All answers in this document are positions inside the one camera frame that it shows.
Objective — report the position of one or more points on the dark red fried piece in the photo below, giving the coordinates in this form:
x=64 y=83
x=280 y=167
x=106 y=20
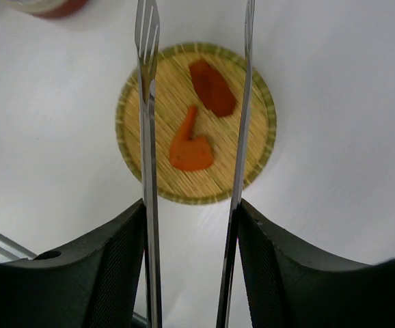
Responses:
x=212 y=89

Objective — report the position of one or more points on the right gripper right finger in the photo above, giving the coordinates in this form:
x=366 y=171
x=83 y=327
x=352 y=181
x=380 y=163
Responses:
x=292 y=283

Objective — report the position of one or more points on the orange fried chicken piece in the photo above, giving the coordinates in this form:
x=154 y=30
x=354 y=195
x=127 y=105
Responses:
x=190 y=154

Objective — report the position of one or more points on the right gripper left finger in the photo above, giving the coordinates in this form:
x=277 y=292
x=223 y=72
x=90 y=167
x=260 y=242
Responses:
x=89 y=282

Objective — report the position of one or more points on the steel bowl red base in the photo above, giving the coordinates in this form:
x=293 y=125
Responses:
x=47 y=8

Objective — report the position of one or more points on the steel food tongs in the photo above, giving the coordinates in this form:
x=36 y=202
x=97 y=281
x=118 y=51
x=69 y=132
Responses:
x=147 y=31

